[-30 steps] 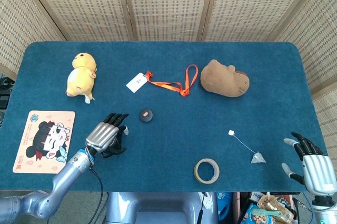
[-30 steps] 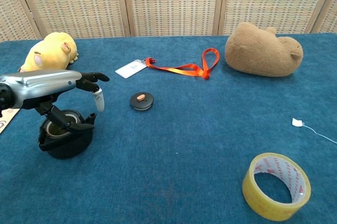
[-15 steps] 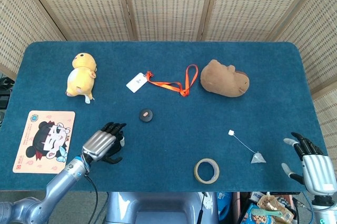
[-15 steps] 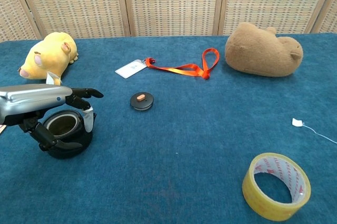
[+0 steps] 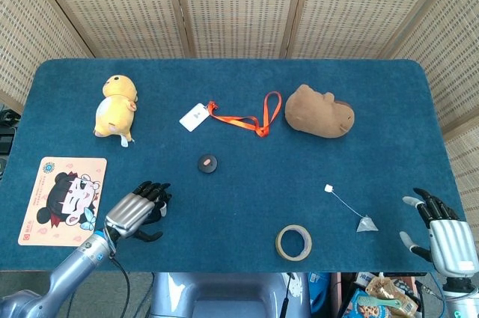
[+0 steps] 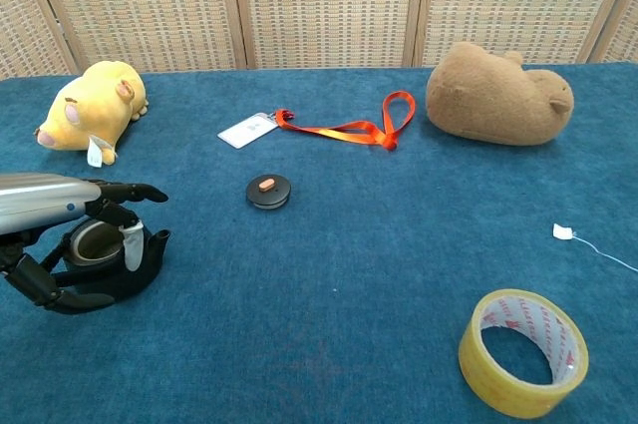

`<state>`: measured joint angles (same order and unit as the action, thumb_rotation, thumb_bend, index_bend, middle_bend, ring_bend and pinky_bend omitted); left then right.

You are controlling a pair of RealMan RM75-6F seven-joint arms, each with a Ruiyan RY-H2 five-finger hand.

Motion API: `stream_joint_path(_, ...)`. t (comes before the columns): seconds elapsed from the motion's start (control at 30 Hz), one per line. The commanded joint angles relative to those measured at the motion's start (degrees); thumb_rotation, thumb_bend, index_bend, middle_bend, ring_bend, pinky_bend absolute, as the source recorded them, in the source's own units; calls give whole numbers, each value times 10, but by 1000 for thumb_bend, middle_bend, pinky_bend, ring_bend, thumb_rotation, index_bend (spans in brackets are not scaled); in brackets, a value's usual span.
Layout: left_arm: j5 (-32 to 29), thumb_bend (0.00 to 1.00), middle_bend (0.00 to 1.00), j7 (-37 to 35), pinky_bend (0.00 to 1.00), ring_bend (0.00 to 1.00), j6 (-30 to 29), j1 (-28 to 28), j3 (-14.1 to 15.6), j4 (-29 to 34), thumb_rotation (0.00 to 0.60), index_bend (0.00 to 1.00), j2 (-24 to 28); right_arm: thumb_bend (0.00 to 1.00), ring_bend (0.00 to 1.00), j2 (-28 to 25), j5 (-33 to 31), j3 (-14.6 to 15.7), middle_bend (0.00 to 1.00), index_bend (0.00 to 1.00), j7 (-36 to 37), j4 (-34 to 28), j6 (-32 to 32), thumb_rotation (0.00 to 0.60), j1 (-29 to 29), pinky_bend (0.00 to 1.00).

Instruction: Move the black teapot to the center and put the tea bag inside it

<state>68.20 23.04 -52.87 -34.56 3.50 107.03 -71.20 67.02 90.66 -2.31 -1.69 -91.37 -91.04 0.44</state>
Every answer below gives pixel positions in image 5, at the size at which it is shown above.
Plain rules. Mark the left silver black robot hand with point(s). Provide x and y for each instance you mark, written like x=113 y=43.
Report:
x=129 y=213

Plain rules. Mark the woven wooden folding screen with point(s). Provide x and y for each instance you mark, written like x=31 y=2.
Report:
x=239 y=7

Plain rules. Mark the beige card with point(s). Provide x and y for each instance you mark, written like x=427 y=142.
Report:
x=41 y=220

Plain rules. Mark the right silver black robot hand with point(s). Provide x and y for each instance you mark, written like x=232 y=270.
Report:
x=451 y=243

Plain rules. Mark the brown capybara plush toy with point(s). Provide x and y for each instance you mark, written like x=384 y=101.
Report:
x=314 y=114

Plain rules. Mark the yellow hamster plush toy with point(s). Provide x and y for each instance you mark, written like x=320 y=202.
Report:
x=112 y=112

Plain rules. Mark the yellow clear tape roll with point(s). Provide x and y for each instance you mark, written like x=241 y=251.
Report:
x=280 y=248

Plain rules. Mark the blue snack box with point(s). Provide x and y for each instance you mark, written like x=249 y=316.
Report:
x=320 y=288

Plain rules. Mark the blue felt table cover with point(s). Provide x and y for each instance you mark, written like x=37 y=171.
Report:
x=243 y=202

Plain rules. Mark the blue printed cookie pack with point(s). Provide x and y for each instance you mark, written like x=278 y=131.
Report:
x=359 y=308

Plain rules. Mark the tan snack bag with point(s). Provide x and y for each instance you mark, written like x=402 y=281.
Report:
x=396 y=292

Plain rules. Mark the white ID badge card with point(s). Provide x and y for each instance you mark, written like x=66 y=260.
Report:
x=193 y=117

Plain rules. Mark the grey robot torso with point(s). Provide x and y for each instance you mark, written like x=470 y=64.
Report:
x=224 y=295

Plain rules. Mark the black teapot lid orange knob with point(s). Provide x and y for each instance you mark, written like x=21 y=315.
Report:
x=207 y=164

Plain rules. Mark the green plastic comb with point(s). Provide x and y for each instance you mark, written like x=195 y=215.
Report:
x=374 y=301

